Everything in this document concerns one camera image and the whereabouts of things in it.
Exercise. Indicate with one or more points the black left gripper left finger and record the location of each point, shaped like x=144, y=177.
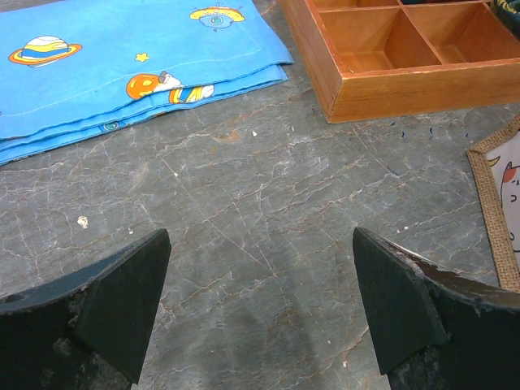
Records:
x=89, y=329

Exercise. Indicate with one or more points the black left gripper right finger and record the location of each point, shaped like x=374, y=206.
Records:
x=431, y=328

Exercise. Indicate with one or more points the burlap canvas tote bag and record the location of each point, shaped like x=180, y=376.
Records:
x=495, y=165

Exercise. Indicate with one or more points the blue space-print cloth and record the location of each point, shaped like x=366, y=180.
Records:
x=72, y=70

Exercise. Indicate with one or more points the wooden compartment tray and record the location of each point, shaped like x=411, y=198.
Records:
x=379, y=59

